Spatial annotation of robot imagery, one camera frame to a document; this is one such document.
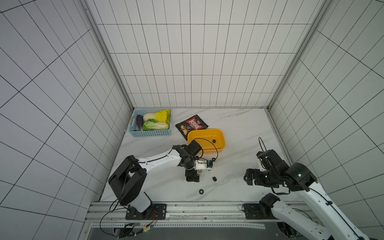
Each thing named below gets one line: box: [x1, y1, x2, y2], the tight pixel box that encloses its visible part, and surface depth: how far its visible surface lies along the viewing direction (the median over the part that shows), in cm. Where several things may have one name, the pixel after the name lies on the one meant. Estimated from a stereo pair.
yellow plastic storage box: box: [187, 129, 226, 154], surface depth 100 cm
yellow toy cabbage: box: [143, 109, 171, 127], surface depth 106 cm
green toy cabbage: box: [142, 118, 169, 131], surface depth 102 cm
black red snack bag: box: [175, 114, 209, 141], surface depth 109 cm
